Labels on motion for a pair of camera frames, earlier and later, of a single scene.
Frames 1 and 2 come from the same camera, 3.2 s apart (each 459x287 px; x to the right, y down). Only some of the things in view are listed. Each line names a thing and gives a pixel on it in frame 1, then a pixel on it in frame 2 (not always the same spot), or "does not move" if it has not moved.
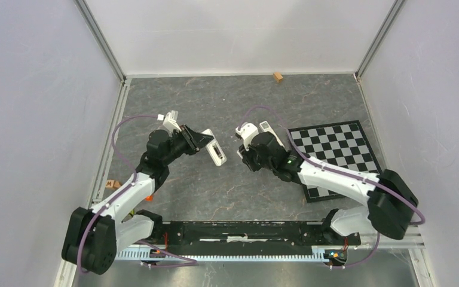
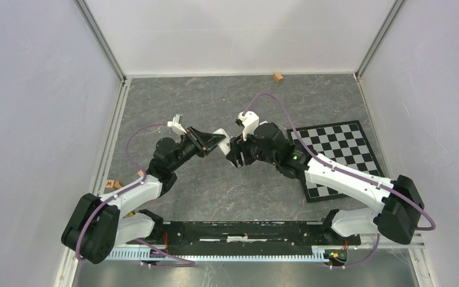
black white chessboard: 342,143 does not move
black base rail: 242,235 does not move
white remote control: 213,147 -> 225,144
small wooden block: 278,76 does not move
